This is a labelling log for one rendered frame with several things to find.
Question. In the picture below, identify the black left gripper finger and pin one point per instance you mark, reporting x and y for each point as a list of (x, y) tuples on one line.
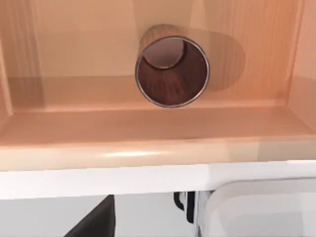
[(101, 219)]

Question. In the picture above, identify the open wooden shelf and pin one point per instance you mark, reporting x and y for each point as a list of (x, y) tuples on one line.
[(74, 111)]

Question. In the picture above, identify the pale grey rounded box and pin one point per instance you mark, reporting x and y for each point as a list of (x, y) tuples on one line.
[(261, 209)]

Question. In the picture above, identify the wooden cup with metal rim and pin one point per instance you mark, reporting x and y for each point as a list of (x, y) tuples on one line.
[(172, 74)]

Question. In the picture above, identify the black curved bracket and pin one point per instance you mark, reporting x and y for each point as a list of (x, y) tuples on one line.
[(189, 205)]

